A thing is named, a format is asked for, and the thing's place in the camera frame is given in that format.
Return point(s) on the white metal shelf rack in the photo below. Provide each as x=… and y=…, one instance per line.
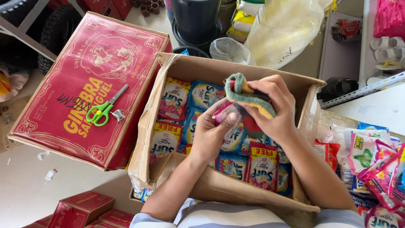
x=364, y=57

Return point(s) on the black plastic object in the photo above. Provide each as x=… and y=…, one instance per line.
x=340, y=88

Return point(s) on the person's light striped shirt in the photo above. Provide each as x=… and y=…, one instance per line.
x=237, y=218

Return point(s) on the person's left hand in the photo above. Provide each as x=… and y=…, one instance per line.
x=207, y=139

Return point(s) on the bag with yellow contents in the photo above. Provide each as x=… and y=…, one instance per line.
x=9, y=84

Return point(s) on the flat brown cardboard sheet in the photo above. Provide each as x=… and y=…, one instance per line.
x=11, y=123

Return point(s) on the yellow and white packets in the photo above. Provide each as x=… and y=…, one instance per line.
x=242, y=22

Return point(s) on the small clear plastic bag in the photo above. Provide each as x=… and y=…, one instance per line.
x=229, y=50

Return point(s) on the person's right hand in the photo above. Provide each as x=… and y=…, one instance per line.
x=281, y=117

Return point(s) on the open brown cardboard box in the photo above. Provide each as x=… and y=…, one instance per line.
x=227, y=193

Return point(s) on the multicolour knitted cloth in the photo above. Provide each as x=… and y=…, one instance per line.
x=243, y=91

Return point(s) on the heap of mixed sachets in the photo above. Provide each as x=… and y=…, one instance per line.
x=370, y=164

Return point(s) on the stack of black buckets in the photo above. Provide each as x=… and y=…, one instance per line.
x=194, y=22

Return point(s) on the red crates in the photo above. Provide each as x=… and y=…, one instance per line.
x=104, y=6

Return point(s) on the white paper scrap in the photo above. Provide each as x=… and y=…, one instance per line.
x=50, y=174
x=42, y=155

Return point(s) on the group of brown tubes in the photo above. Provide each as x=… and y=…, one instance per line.
x=150, y=7

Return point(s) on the pink detergent sachet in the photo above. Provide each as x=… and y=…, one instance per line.
x=224, y=110

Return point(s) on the grey metal rack frame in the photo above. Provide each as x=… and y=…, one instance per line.
x=25, y=31

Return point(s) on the large translucent plastic bag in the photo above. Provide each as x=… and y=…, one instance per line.
x=281, y=31

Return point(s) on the pile of detergent sachets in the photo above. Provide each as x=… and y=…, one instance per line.
x=177, y=101

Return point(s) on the small grey metal clip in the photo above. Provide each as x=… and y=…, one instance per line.
x=118, y=114

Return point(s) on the black rubber tires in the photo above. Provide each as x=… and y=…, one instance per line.
x=53, y=34

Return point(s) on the stack of small red boxes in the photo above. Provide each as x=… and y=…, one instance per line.
x=85, y=210

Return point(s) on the large red printed carton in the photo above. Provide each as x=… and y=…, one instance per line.
x=88, y=72

